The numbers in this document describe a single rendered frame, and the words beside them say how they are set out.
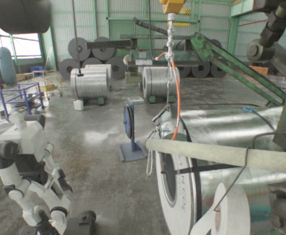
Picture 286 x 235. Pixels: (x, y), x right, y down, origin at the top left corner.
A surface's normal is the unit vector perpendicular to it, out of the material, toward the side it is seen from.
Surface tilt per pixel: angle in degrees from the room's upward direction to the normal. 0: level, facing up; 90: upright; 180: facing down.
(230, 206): 21
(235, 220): 39
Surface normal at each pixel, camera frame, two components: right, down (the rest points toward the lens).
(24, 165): 0.14, 0.54
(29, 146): 0.80, 0.14
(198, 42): -0.06, 0.36
